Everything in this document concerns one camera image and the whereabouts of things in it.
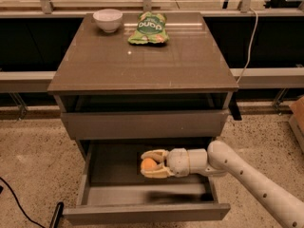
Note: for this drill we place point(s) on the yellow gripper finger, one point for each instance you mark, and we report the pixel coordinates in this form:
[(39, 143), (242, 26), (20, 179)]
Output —
[(159, 171), (158, 155)]

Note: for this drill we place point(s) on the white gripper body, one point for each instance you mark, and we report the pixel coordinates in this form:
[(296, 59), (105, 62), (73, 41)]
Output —
[(178, 162)]

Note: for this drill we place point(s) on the orange fruit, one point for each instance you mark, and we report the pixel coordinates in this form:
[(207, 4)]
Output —
[(148, 164)]

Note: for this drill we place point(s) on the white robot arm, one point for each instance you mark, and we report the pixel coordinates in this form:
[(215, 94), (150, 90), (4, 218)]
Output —
[(217, 159)]

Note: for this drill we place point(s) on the closed grey top drawer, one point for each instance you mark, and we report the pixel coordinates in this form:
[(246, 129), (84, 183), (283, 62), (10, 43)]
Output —
[(144, 125)]

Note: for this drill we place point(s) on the open grey middle drawer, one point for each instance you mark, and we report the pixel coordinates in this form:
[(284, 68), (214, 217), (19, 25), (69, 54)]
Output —
[(113, 190)]

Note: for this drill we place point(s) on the grey drawer cabinet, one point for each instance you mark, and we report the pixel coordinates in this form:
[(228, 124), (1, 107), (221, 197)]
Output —
[(103, 73)]

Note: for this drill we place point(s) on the black floor object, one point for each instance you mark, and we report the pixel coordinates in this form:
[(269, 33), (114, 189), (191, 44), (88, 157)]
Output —
[(57, 215)]

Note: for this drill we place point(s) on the cardboard box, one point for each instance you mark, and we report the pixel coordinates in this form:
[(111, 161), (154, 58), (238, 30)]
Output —
[(297, 120)]

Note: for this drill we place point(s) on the green snack bag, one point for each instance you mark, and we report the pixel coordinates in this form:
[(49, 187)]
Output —
[(150, 29)]

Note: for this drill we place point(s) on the white ceramic bowl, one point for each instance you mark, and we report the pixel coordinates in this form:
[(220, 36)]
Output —
[(108, 20)]

